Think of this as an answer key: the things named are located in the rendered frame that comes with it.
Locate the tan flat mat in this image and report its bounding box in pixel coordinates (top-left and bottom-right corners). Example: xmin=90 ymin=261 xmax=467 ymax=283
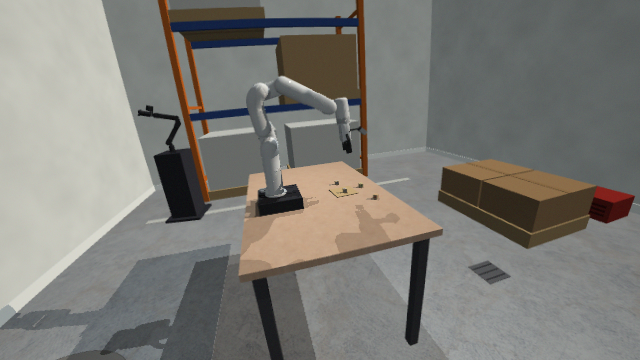
xmin=329 ymin=186 xmax=359 ymax=198

